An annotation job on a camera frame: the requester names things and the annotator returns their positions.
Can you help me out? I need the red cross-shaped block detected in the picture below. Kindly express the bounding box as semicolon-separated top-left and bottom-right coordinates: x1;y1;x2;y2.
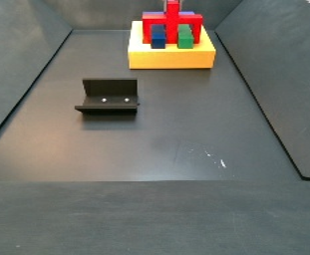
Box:
142;0;203;44

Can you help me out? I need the yellow white board base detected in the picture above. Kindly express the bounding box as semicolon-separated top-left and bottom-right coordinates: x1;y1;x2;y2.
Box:
128;21;215;70

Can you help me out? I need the green long block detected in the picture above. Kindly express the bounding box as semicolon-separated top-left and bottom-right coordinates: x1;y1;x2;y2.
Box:
176;24;194;49

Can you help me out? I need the blue long block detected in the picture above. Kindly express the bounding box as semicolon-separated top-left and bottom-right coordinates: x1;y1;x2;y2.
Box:
151;25;166;49

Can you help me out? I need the purple cross-shaped block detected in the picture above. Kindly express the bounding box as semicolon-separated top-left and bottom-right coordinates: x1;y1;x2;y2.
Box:
143;11;195;15

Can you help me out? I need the black metal bracket holder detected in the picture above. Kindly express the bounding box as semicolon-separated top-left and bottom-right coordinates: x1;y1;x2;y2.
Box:
75;78;139;115

